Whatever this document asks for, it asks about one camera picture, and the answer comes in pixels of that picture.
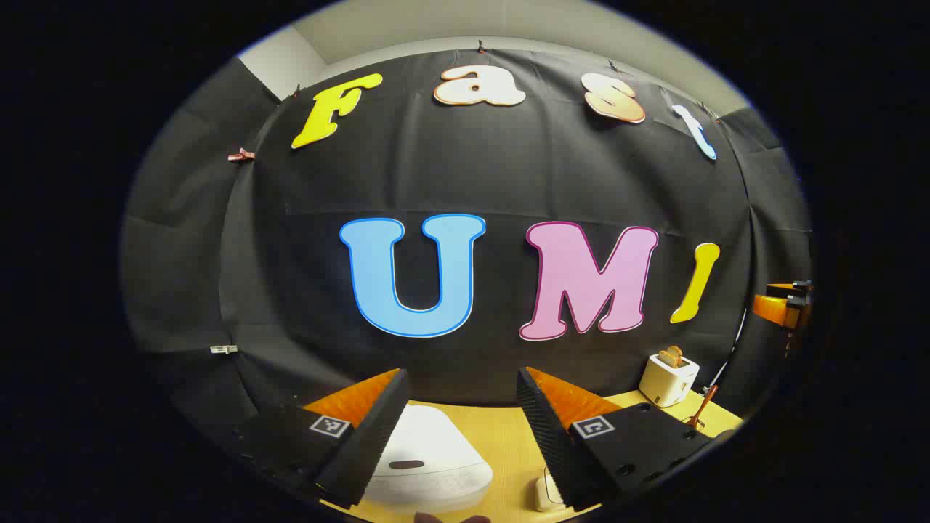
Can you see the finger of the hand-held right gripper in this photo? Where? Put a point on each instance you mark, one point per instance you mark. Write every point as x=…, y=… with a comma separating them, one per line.
x=781, y=306

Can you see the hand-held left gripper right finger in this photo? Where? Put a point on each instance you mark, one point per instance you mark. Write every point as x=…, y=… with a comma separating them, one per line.
x=548, y=436

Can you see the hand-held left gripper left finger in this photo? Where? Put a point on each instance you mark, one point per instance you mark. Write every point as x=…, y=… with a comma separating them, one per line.
x=370, y=443

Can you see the white rice cooker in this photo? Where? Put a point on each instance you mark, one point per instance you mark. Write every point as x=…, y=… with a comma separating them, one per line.
x=429, y=450

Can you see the clear tray of rice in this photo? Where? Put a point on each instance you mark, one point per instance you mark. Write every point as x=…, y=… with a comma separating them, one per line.
x=546, y=495

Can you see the brown wooden spoon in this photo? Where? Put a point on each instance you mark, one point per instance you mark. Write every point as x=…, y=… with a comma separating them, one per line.
x=703, y=407

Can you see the toast slice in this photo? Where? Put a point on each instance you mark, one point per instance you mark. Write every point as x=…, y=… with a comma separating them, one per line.
x=671, y=356

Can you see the white toaster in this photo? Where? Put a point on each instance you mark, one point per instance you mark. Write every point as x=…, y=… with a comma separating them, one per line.
x=667, y=381

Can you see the white cloth clip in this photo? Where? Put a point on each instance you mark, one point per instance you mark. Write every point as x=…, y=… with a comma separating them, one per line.
x=224, y=349

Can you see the black backdrop cloth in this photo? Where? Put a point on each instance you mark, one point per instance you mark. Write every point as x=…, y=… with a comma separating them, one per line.
x=290, y=254

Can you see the red cloth clip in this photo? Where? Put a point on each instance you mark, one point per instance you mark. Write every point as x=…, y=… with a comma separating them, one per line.
x=241, y=155

